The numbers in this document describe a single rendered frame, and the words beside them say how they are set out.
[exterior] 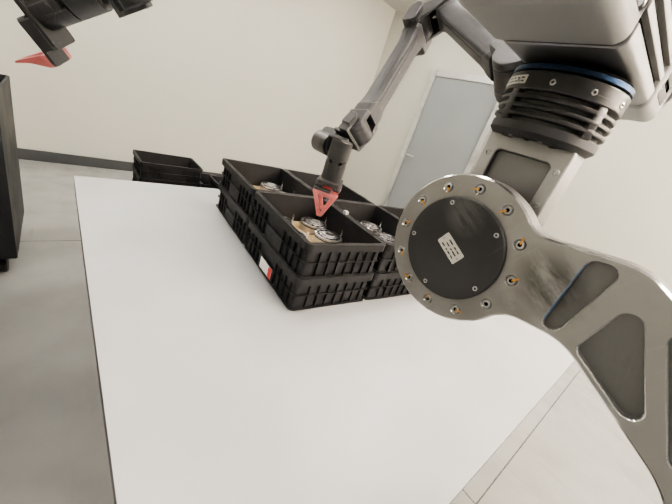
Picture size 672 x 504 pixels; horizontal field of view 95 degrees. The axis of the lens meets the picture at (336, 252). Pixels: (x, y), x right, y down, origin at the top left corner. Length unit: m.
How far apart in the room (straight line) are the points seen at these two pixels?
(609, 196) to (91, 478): 3.89
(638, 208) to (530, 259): 3.30
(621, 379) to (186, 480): 0.57
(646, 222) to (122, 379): 3.66
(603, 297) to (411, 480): 0.47
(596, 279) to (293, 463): 0.52
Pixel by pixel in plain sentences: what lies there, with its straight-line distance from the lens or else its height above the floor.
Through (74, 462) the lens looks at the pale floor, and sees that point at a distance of 1.49.
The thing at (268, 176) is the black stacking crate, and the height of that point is 0.88.
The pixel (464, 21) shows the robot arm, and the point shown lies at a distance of 1.01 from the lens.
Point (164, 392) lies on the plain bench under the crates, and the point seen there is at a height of 0.70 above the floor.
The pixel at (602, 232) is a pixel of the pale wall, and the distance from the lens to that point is 3.72.
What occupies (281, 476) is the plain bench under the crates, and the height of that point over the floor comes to 0.70.
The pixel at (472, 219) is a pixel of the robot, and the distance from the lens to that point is 0.43.
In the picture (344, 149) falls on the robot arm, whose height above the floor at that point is 1.17.
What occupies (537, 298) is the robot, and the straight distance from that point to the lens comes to 0.42.
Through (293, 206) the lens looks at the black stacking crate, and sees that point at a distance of 1.20.
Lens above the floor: 1.25
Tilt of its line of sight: 23 degrees down
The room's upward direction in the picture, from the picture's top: 19 degrees clockwise
